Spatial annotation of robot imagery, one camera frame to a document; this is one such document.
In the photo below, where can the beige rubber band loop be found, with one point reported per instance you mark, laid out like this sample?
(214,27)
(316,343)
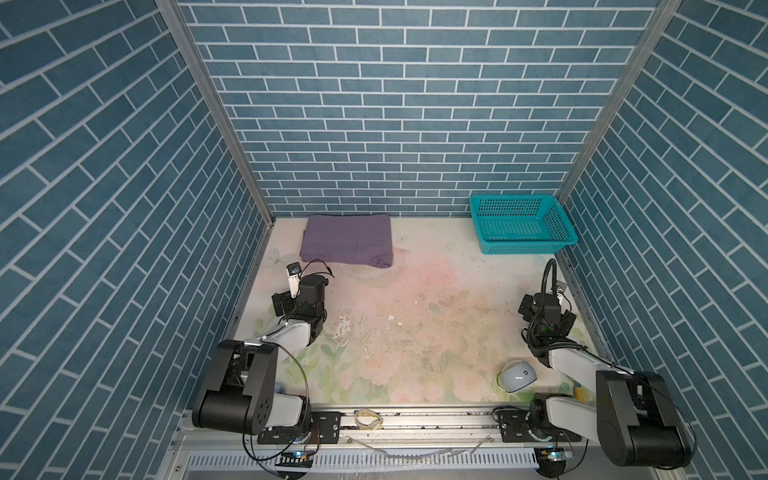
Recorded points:
(366,419)

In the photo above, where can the grey computer mouse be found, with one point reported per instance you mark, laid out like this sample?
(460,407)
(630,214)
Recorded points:
(515,376)

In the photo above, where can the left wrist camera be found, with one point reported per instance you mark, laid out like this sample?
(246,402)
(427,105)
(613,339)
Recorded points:
(294,273)

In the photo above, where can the aluminium front rail frame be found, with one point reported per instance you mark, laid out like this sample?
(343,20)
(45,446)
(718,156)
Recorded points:
(438,429)

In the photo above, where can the blue garden rake yellow handle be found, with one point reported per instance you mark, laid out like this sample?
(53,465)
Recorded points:
(581,394)

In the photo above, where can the purple trousers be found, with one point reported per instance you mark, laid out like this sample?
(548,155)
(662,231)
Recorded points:
(353,240)

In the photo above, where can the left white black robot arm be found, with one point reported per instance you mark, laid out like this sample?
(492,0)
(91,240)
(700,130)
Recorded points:
(239,391)

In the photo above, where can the white slotted cable duct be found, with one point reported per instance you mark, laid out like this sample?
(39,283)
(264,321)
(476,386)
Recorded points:
(363,461)

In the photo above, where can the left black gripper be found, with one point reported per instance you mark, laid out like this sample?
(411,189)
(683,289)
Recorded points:
(282,304)

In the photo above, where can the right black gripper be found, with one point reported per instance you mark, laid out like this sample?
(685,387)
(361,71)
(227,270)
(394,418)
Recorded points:
(528,306)

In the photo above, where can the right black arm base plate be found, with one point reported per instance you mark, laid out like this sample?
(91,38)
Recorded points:
(517,425)

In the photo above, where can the teal plastic mesh basket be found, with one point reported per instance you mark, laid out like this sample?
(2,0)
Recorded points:
(521,224)

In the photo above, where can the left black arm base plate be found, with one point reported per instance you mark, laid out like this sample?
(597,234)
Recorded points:
(321,427)

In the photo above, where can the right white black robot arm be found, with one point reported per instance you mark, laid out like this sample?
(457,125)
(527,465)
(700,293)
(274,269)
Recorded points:
(632,418)

